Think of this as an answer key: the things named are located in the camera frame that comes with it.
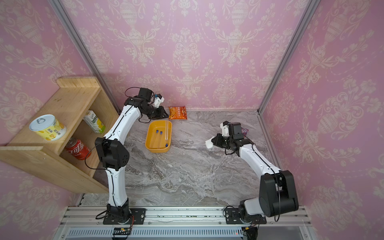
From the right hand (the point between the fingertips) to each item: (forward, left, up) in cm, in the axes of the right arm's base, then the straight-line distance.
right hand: (212, 139), depth 86 cm
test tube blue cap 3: (+6, +29, -13) cm, 33 cm away
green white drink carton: (+3, +61, +15) cm, 62 cm away
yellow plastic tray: (+14, +36, -14) cm, 41 cm away
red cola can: (-12, +62, +17) cm, 66 cm away
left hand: (+14, +26, +7) cm, 30 cm away
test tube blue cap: (+19, +37, -14) cm, 44 cm away
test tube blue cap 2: (+17, +34, -13) cm, 40 cm away
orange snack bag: (+33, +22, -10) cm, 41 cm away
